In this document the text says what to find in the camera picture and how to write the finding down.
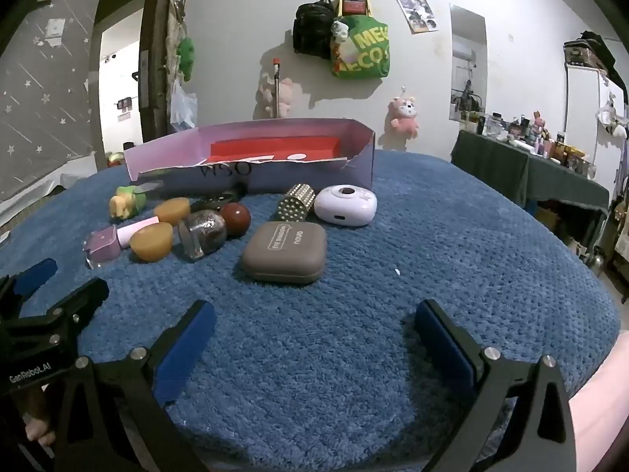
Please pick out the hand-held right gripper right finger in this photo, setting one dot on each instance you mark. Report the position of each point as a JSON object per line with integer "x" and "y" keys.
{"x": 444, "y": 349}

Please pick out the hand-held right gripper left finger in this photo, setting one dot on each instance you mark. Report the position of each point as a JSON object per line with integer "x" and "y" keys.
{"x": 184, "y": 359}

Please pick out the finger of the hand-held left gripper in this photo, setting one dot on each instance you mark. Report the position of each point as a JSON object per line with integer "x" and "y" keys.
{"x": 34, "y": 275}
{"x": 78, "y": 302}

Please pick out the purple nail polish bottle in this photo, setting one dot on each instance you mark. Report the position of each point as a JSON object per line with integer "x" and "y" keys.
{"x": 103, "y": 246}

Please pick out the orange dome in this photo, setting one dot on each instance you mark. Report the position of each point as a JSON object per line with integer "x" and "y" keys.
{"x": 172, "y": 210}
{"x": 150, "y": 243}

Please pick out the green yellow mushroom toy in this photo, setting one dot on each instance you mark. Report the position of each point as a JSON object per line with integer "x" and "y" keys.
{"x": 125, "y": 201}

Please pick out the glitter nail polish bottle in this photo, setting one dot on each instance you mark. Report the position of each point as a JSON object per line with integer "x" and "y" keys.
{"x": 206, "y": 231}

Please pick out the taupe rounded case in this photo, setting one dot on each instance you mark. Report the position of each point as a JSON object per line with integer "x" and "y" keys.
{"x": 285, "y": 255}

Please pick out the red-brown ball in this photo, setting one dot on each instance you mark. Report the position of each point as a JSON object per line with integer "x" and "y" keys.
{"x": 236, "y": 219}

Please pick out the silver studded cylinder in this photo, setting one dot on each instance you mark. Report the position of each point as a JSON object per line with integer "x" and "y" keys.
{"x": 295, "y": 201}

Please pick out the pink cardboard box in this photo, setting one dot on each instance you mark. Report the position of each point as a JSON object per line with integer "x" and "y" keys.
{"x": 295, "y": 177}

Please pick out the person's left hand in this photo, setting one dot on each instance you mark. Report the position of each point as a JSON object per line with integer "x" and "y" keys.
{"x": 38, "y": 430}

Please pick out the pink cloth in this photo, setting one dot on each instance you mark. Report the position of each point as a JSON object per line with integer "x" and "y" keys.
{"x": 604, "y": 413}

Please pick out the table with dark cloth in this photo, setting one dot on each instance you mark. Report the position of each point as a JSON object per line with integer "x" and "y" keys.
{"x": 496, "y": 167}

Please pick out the translucent plastic bag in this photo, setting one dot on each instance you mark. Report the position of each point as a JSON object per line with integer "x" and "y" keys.
{"x": 184, "y": 108}

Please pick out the pink hanging plush toy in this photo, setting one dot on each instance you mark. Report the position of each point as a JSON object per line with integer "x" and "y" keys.
{"x": 404, "y": 115}

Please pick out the dark wooden door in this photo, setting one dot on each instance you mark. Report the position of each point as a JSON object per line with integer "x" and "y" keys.
{"x": 157, "y": 59}

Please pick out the green plush toy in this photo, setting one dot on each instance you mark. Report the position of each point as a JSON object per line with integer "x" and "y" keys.
{"x": 185, "y": 56}

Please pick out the white wardrobe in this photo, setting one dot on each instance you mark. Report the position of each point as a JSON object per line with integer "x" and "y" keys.
{"x": 585, "y": 108}

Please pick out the white hanging plush toy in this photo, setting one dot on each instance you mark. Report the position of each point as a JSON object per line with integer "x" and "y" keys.
{"x": 614, "y": 120}

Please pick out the green tote bag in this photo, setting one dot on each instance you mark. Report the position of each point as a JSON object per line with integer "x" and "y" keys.
{"x": 366, "y": 54}

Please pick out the patterned storage box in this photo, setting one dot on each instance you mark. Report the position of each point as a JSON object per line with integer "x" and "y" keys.
{"x": 585, "y": 54}

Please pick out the small white plush charm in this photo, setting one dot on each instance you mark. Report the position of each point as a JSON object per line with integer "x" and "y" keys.
{"x": 340, "y": 30}

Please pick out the photo collage sheet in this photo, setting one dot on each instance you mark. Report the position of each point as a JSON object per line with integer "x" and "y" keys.
{"x": 417, "y": 14}

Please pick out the black backpack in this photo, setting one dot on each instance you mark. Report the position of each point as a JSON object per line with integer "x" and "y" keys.
{"x": 312, "y": 29}

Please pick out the red box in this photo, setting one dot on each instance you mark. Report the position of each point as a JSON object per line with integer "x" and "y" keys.
{"x": 353, "y": 2}

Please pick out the white wall switch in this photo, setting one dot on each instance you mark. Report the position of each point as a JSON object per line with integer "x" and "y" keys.
{"x": 55, "y": 28}

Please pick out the wall mirror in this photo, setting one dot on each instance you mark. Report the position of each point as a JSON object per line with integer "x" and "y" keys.
{"x": 467, "y": 59}

